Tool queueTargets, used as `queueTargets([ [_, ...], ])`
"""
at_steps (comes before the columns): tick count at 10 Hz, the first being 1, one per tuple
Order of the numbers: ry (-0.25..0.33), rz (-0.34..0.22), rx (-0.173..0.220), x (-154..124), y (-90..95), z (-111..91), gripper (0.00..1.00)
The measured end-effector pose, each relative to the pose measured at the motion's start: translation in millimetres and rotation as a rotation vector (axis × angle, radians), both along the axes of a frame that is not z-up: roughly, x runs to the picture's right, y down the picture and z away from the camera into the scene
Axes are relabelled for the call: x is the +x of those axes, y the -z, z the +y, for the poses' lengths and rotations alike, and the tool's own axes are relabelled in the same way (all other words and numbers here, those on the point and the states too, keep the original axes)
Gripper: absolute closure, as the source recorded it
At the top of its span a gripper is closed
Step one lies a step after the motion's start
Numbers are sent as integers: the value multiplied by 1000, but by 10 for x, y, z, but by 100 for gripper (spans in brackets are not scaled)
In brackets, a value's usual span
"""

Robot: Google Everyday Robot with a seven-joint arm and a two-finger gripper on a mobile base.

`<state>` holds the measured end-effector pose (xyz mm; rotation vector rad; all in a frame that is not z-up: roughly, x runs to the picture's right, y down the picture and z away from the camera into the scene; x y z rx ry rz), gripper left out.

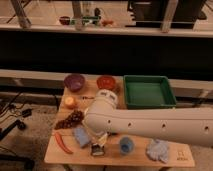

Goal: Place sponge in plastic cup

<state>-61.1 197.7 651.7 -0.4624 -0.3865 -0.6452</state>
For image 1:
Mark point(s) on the red chili pepper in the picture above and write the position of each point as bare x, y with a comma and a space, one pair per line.
61, 144

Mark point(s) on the light blue cloth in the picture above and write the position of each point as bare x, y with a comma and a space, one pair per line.
158, 150

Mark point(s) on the purple bowl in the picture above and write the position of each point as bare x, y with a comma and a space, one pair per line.
74, 82

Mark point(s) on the orange yellow fruit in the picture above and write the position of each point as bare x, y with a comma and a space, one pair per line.
70, 102

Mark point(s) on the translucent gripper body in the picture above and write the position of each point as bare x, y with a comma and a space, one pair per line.
101, 141

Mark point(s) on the bunch of dark grapes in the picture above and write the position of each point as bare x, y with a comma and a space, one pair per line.
71, 121

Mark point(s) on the wooden table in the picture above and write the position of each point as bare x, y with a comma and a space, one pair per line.
179, 154

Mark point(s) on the blue sponge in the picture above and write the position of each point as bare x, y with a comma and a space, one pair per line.
81, 136

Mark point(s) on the red bowl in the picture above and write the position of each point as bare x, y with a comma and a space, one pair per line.
106, 82

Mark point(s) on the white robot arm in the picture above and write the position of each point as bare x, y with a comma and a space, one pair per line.
183, 125

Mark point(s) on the green plastic tray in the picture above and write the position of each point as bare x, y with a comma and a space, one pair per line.
148, 92

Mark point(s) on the blue plastic cup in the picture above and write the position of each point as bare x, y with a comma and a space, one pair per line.
126, 145

